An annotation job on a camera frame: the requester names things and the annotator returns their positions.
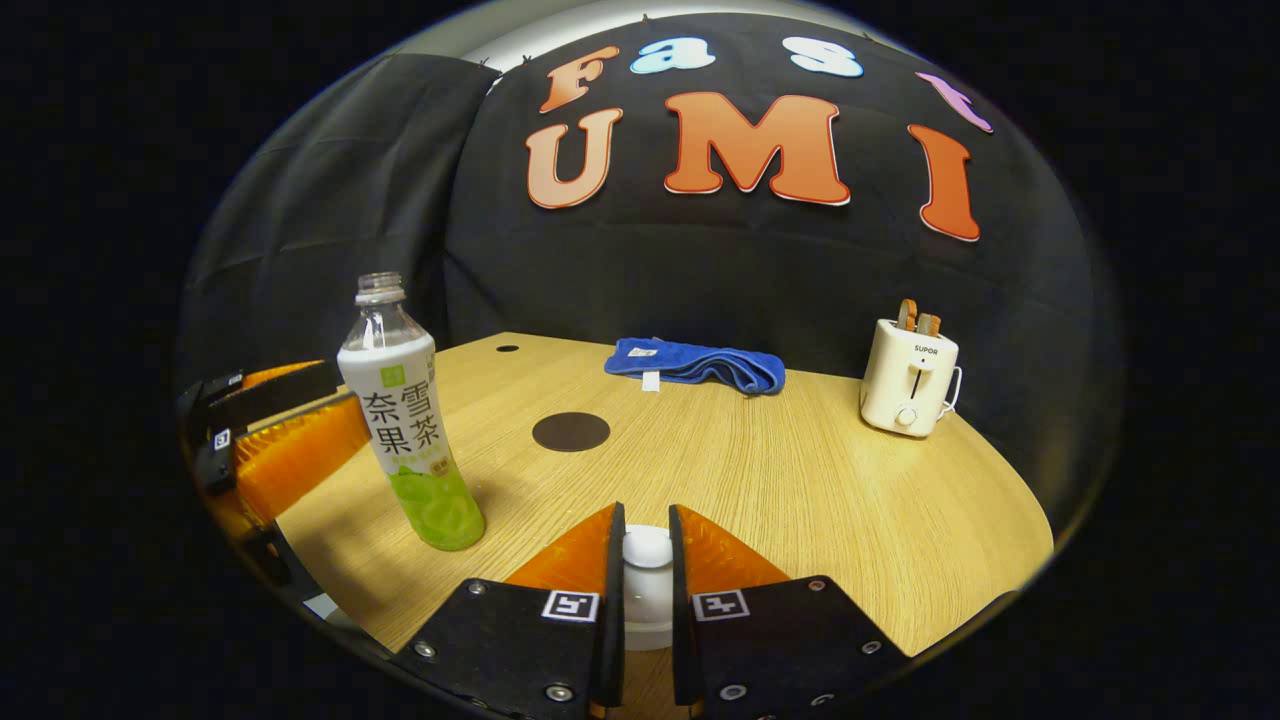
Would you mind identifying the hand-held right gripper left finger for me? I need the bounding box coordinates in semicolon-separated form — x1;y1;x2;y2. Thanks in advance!
392;502;628;719

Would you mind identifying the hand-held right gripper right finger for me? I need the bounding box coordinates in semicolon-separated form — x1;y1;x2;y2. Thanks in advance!
668;504;913;719

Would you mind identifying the clear water bottle green label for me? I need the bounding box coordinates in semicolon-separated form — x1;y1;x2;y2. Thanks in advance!
337;271;487;552

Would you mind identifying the dark round coaster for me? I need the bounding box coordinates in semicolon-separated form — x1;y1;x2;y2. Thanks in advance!
532;411;611;453

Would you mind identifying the blue folded towel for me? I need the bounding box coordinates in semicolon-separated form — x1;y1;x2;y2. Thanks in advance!
604;337;787;396

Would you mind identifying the white toaster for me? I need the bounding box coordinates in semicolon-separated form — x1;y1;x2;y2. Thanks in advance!
860;318;961;438

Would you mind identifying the black backdrop cloth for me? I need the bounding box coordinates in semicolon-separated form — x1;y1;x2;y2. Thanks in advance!
180;12;1121;521

